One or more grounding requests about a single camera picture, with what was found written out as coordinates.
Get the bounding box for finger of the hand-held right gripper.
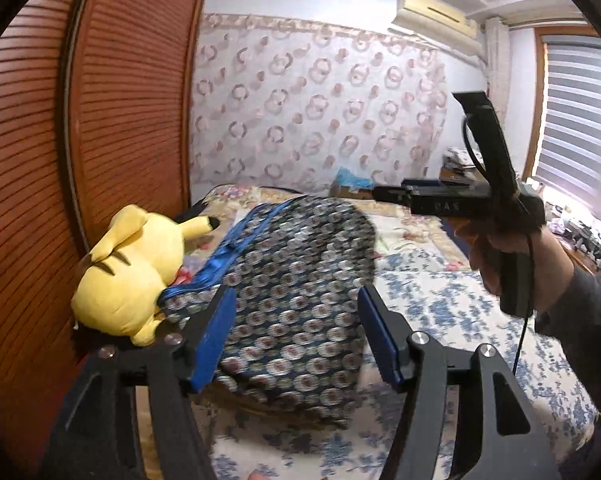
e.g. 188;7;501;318
373;185;413;205

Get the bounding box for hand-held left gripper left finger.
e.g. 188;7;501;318
40;284;238;480

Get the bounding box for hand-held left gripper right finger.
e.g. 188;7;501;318
356;284;563;480

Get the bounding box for navy patterned satin shirt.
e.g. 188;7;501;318
160;195;378;428

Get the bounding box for person's right forearm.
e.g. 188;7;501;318
533;265;601;411

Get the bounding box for person's right hand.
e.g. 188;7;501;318
455;220;577;313

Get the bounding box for blue cloth bundle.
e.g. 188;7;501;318
334;166;376;188

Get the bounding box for pink floral bed blanket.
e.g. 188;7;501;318
190;184;476;271

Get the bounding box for blue floral white quilt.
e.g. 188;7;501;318
200;247;601;480

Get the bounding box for yellow plush toy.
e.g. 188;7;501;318
71;204;220;347

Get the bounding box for circle patterned sheer curtain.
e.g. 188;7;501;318
189;12;451;196

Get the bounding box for black tripod gadget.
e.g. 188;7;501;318
573;225;601;261

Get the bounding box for striped window blind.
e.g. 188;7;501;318
533;42;601;241

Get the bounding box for wooden sideboard cabinet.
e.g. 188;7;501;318
439;165;601;276

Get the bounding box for tied beige drape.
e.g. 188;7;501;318
483;17;511;126

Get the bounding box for wooden louvered wardrobe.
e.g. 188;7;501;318
0;0;216;461

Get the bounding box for wooden window frame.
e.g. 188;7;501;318
523;27;601;183

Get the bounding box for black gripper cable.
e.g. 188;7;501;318
460;112;536;376

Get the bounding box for white wall air conditioner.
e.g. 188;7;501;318
387;0;483;41

